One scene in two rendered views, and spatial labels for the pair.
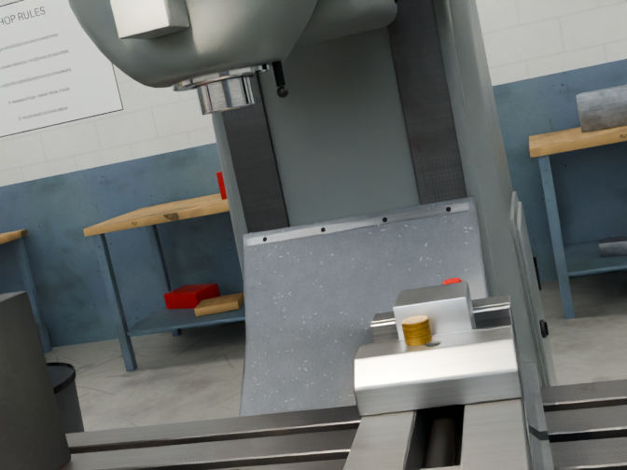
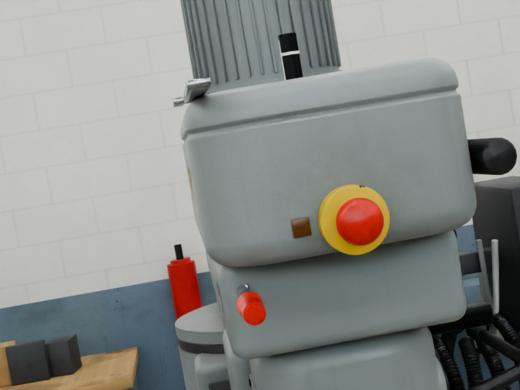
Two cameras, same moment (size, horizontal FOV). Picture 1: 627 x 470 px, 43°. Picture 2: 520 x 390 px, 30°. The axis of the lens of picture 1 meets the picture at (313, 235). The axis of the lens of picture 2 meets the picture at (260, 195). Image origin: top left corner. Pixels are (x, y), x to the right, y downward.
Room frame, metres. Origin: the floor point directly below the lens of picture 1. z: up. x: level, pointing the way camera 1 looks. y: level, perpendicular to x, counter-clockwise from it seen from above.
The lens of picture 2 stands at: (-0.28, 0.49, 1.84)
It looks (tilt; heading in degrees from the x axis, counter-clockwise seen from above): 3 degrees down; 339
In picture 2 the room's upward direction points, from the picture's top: 10 degrees counter-clockwise
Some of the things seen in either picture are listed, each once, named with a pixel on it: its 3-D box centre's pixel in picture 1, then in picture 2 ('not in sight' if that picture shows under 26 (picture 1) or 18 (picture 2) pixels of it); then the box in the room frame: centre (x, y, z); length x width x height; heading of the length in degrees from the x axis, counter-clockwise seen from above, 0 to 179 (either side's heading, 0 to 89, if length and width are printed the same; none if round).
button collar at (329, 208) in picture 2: not in sight; (353, 219); (0.47, 0.11, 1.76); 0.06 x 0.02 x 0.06; 73
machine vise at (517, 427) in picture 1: (446, 398); not in sight; (0.62, -0.08, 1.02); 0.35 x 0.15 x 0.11; 166
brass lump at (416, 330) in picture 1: (416, 330); not in sight; (0.62, -0.06, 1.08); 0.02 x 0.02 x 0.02
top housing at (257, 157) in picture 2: not in sight; (306, 161); (0.71, 0.04, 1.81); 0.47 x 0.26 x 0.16; 163
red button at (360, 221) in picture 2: not in sight; (358, 220); (0.45, 0.12, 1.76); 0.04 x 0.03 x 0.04; 73
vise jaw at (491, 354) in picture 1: (437, 368); not in sight; (0.60, -0.07, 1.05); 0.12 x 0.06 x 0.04; 76
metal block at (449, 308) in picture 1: (437, 327); not in sight; (0.65, -0.09, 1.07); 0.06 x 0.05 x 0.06; 76
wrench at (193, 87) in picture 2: not in sight; (194, 92); (0.57, 0.20, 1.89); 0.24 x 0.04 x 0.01; 164
